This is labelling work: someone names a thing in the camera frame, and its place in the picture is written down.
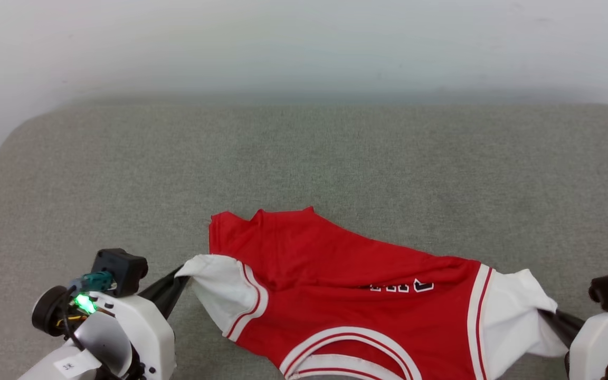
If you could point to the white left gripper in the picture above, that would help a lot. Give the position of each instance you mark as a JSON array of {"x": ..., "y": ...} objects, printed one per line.
[{"x": 148, "y": 332}]

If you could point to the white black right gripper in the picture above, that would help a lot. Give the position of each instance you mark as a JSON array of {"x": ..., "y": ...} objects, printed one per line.
[{"x": 591, "y": 348}]

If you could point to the red and white jersey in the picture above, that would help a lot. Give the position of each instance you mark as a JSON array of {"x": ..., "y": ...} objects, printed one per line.
[{"x": 346, "y": 295}]

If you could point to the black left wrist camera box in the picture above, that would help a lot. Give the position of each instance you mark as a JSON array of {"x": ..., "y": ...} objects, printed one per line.
[{"x": 122, "y": 269}]

